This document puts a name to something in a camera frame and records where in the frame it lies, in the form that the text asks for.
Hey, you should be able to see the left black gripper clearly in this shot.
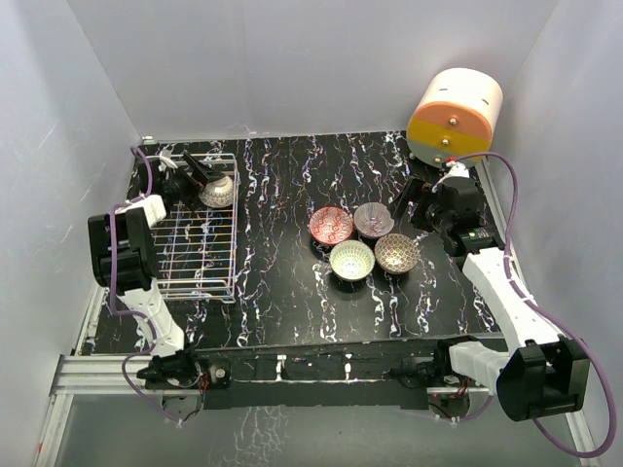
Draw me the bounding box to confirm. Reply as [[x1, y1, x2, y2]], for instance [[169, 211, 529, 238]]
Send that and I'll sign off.
[[164, 155, 226, 212]]

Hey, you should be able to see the pink spoked patterned bowl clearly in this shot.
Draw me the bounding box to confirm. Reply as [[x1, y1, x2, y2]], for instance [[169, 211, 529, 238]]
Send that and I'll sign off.
[[199, 175, 235, 209]]

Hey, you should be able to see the red patterned bowl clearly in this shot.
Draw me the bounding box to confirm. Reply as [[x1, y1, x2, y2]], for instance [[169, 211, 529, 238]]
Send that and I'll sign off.
[[309, 206, 354, 246]]

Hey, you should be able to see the green patterned bowl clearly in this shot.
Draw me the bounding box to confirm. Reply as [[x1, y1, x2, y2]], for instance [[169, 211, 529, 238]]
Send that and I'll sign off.
[[329, 240, 375, 282]]

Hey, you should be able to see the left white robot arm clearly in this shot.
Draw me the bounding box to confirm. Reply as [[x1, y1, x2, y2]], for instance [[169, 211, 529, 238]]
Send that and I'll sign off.
[[88, 147, 223, 358]]

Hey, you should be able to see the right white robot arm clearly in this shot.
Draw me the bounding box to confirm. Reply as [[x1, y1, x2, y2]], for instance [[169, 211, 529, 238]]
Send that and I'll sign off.
[[389, 176, 590, 421]]

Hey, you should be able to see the purple striped bowl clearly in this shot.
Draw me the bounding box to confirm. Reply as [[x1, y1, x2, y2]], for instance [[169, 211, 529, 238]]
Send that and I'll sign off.
[[353, 202, 394, 239]]

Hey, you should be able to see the brown lattice patterned bowl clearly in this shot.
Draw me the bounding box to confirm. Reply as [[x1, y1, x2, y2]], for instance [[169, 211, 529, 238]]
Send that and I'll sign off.
[[374, 233, 421, 274]]

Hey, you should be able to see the orange yellow cylindrical drawer unit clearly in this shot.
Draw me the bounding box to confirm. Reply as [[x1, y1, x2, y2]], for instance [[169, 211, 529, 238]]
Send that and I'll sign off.
[[406, 68, 503, 167]]

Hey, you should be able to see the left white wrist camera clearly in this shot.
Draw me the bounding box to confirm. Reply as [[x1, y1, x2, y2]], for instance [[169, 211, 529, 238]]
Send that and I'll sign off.
[[157, 153, 178, 169]]

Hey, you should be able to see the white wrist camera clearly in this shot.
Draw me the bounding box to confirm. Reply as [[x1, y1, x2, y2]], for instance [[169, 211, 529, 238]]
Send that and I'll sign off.
[[440, 159, 470, 181], [157, 153, 178, 169]]

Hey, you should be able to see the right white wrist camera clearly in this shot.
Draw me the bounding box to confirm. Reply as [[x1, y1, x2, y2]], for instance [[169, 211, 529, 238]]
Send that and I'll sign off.
[[440, 159, 470, 181]]

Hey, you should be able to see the white wire dish rack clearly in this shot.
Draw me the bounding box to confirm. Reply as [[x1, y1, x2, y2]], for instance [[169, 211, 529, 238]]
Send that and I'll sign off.
[[137, 150, 239, 304]]

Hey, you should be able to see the black front base frame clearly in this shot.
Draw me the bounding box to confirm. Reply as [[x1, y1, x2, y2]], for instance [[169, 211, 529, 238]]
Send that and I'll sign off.
[[137, 339, 477, 410]]

